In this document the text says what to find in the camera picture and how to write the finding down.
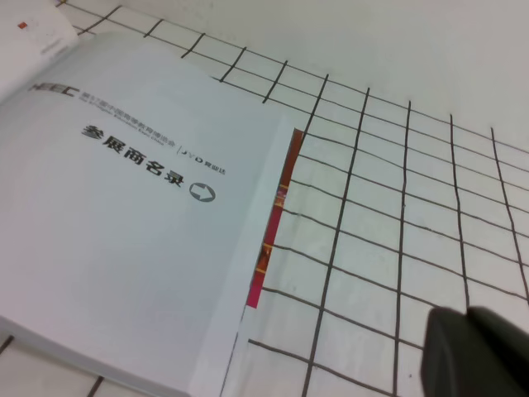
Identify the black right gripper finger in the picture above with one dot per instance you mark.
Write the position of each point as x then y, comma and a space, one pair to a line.
477, 353

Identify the white exhibition catalogue book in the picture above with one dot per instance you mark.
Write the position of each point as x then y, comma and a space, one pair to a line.
135, 196

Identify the white black-grid tablecloth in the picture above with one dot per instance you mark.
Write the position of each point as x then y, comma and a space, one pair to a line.
383, 212

